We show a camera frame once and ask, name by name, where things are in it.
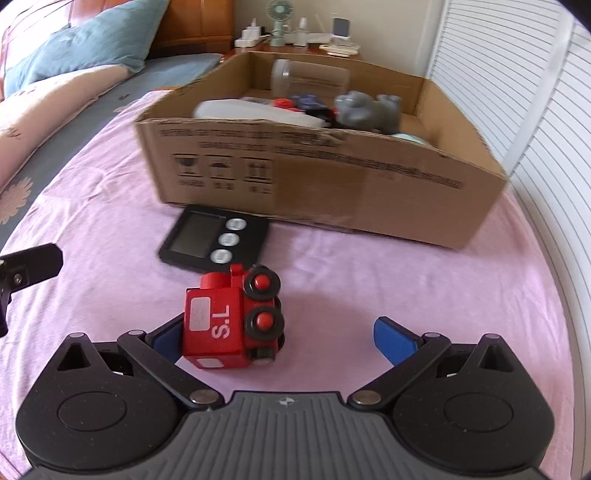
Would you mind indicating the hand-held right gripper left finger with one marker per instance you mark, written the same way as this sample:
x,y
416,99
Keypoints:
x,y
168,341

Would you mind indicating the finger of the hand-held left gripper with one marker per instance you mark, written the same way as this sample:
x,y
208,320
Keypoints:
x,y
32,267

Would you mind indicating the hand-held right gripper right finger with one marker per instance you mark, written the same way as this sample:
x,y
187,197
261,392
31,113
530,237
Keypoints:
x,y
392,341

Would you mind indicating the red wooden toy train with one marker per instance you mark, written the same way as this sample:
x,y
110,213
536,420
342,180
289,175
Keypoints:
x,y
282,103
217,318

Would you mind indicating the black digital timer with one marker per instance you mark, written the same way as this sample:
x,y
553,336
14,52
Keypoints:
x,y
194,240

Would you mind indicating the cardboard box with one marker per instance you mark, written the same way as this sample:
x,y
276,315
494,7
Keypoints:
x,y
323,184

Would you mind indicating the teal round container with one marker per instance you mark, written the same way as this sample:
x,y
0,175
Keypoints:
x,y
408,138

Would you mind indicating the white bottle with green label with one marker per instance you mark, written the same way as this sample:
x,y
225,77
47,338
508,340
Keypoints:
x,y
240,110

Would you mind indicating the pink blanket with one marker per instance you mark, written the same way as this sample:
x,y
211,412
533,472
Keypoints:
x,y
369,286

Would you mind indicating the floral quilt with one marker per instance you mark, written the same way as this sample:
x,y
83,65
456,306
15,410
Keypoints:
x,y
55,120

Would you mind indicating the blue pillow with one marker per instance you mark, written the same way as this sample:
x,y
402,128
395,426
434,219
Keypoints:
x,y
92,46

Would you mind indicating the grey elephant toy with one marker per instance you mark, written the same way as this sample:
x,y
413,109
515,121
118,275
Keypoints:
x,y
364,113

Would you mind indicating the dark blue object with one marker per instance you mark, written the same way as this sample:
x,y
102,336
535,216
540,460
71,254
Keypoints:
x,y
307,102

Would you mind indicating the white louvered door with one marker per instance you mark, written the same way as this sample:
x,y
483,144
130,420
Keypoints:
x,y
554,138

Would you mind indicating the clear plastic jar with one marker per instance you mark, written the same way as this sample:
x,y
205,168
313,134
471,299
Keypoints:
x,y
314,81

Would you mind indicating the wooden nightstand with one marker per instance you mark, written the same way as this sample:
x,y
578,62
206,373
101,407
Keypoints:
x,y
355,54

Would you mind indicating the wooden headboard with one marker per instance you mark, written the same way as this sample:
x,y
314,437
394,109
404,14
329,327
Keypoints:
x,y
194,23

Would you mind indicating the cream flat box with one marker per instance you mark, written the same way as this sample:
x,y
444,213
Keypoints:
x,y
339,47

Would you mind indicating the white power strip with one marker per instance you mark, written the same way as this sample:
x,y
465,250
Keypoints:
x,y
249,37

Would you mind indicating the white device with screen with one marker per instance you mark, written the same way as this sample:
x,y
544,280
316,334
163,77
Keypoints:
x,y
342,30

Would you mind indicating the small white bottle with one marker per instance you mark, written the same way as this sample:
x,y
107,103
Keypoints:
x,y
303,32

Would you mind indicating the small green desk fan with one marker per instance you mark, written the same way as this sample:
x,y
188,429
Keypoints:
x,y
280,23

